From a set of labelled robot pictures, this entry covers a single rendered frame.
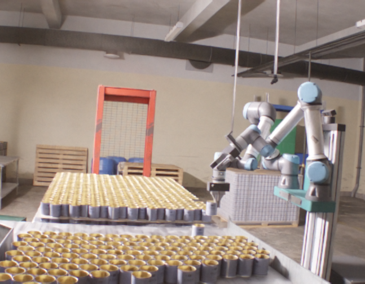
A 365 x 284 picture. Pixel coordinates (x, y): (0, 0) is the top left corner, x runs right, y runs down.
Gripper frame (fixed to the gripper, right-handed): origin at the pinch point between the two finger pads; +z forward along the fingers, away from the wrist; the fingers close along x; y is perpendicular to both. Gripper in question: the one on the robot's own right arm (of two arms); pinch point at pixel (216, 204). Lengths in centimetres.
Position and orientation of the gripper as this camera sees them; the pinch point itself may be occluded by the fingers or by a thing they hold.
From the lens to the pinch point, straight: 245.6
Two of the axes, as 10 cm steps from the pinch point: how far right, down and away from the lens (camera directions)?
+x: 9.6, 0.6, 2.6
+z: -0.7, 10.0, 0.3
